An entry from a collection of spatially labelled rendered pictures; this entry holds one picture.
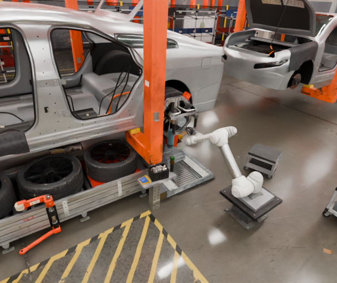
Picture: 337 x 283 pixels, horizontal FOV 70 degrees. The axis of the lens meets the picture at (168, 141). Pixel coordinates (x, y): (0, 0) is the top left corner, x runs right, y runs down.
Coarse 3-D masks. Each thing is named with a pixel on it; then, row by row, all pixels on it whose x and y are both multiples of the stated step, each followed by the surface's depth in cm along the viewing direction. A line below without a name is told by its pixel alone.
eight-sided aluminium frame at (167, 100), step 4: (180, 96) 312; (168, 100) 300; (172, 100) 304; (176, 100) 306; (180, 100) 309; (184, 100) 314; (168, 104) 302; (164, 108) 301; (188, 108) 330; (188, 116) 333; (188, 120) 335; (184, 124) 336; (180, 128) 338; (184, 128) 337; (164, 132) 319; (176, 132) 333; (180, 132) 335
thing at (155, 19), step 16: (144, 0) 205; (160, 0) 200; (144, 16) 212; (160, 16) 206; (144, 32) 218; (160, 32) 212; (144, 48) 225; (160, 48) 219; (144, 64) 233; (160, 64) 227; (144, 80) 241; (160, 80) 235; (144, 96) 249; (160, 96) 244; (144, 112) 259; (160, 112) 253; (144, 128) 269; (160, 128) 263; (144, 144) 279; (160, 144) 274; (160, 160) 286
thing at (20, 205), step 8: (24, 200) 227; (32, 200) 229; (40, 200) 233; (48, 200) 228; (16, 208) 223; (24, 208) 228; (48, 232) 247; (56, 232) 250; (40, 240) 239; (24, 248) 231
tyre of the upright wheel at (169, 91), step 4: (168, 88) 319; (172, 88) 321; (168, 92) 306; (172, 92) 308; (176, 92) 311; (180, 92) 315; (164, 96) 303; (168, 96) 306; (172, 96) 310; (176, 96) 314; (164, 100) 306; (188, 100) 329; (164, 136) 335
